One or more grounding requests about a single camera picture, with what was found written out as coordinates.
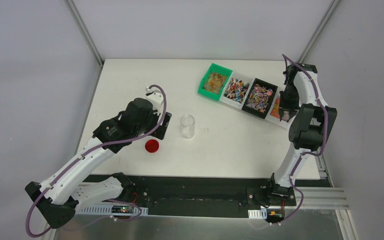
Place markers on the red jar lid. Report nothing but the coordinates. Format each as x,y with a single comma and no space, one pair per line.
152,146

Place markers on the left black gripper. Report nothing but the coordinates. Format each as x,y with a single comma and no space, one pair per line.
164,125

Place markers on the white lollipop bin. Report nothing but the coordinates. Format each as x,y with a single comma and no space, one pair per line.
236,90

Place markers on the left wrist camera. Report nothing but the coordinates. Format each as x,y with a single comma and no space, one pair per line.
155,97

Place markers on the white gummy bin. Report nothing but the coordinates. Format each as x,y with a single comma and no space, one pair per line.
273,115

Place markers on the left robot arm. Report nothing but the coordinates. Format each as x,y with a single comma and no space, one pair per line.
59,197

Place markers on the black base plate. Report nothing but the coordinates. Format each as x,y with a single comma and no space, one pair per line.
200,196

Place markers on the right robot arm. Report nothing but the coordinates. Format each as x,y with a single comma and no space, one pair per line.
312,119

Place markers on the black candy bin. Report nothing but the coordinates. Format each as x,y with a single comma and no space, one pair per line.
260,98

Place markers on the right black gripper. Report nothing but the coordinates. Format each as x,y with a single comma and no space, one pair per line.
286,107

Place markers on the green candy bin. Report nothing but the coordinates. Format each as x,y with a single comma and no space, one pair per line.
214,81

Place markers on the clear plastic jar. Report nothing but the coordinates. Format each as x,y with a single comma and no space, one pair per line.
187,126

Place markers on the aluminium frame rail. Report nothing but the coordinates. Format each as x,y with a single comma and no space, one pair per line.
324,198

